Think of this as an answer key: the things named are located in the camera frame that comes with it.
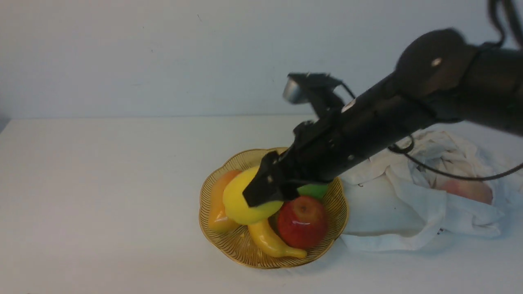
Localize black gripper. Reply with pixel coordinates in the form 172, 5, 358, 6
243, 110, 368, 208

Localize yellow lemon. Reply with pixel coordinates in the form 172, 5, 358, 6
223, 165, 284, 225

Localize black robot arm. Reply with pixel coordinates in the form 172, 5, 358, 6
243, 29, 523, 207

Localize green fruit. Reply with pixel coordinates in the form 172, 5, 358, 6
297, 184, 329, 200

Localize white cloth bag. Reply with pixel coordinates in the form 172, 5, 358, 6
340, 150, 522, 252

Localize yellow banana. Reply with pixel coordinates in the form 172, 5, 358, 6
247, 219, 308, 258

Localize red apple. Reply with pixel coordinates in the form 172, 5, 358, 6
277, 195, 328, 250

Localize orange yellow mango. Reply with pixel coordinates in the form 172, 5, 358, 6
208, 170, 241, 233

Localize pink peach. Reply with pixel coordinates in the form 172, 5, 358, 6
439, 179, 493, 205

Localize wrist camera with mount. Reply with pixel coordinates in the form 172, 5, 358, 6
282, 73, 345, 119

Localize black cable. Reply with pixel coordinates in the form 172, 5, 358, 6
387, 137, 523, 181

